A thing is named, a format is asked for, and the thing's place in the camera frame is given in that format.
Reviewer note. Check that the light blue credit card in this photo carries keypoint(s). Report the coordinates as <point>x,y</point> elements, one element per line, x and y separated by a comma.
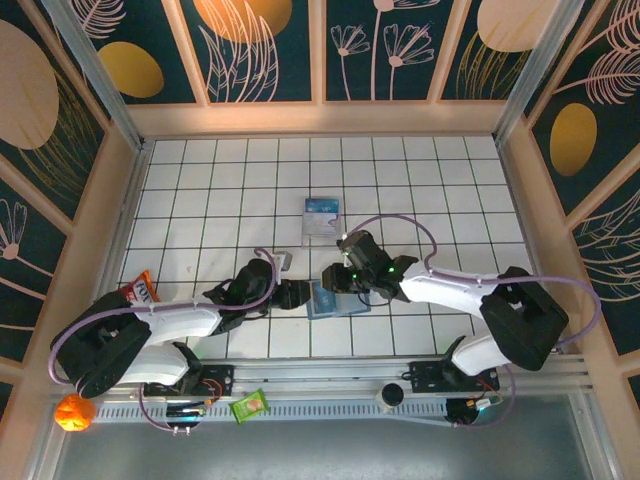
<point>322,302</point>

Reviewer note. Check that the blue card holder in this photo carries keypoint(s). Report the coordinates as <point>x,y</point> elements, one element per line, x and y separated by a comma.
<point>355,307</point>

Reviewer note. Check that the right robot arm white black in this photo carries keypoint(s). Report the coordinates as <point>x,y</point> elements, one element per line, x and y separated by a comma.
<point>440,295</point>

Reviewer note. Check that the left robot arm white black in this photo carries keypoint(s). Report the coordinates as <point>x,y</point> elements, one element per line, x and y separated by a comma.
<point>175,317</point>

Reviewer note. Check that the transparent plastic card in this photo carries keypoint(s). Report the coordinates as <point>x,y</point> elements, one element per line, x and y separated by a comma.
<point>320,241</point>

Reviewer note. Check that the red candy bag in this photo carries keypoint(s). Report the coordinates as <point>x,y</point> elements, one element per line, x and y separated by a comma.
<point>142,290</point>

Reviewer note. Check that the green snack packet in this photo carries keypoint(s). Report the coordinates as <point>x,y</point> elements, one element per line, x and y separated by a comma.
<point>250,406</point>

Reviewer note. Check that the black knob on white base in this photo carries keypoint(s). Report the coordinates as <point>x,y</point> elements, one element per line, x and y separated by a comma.
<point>391,396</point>

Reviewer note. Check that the black controller module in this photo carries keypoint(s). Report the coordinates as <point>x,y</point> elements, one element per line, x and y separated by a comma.
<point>462,415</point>
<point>185,413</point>

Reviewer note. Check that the orange ball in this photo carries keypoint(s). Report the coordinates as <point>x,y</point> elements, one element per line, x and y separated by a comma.
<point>75,412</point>

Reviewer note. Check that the aluminium mounting rail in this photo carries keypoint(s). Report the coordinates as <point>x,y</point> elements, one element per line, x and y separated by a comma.
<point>325,372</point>

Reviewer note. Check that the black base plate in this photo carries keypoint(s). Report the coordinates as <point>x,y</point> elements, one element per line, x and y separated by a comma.
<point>425,375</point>
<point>222,375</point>

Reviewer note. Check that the aluminium floor edge rail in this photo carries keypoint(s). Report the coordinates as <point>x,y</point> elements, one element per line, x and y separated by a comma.
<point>134,200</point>

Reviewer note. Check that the aluminium corner post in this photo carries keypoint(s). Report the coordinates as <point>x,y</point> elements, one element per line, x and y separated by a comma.
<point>532,75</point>
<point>100,75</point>

